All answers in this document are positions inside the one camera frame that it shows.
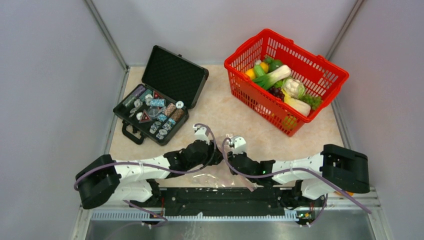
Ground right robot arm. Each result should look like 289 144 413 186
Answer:
223 144 370 206

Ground clear zip top bag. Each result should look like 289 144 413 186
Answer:
190 162 258 192

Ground red plastic basket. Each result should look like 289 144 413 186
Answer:
224 28 349 137

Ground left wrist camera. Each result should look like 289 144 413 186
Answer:
193 123 210 145

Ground white green toy leek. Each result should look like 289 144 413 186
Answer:
252 65 292 90

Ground white dealer button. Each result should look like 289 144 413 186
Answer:
175 100 184 109

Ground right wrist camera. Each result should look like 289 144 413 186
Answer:
228 135 247 155

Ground green toy grapes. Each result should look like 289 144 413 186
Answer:
300 94 323 110

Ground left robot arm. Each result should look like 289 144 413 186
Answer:
74 140 223 210

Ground green toy pepper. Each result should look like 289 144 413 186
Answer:
263 56 284 73

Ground green toy cucumber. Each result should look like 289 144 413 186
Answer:
253 64 266 78

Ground toy cauliflower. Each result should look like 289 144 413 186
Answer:
281 77 306 99

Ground red triangle card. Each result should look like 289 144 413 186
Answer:
136 110 152 124

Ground black poker chip case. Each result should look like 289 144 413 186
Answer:
113 45 209 146

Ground purple toy grapes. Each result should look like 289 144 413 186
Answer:
267 86 285 102

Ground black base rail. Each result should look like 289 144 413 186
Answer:
132 185 329 220

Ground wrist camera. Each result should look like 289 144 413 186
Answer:
193 123 210 145
228 135 247 155

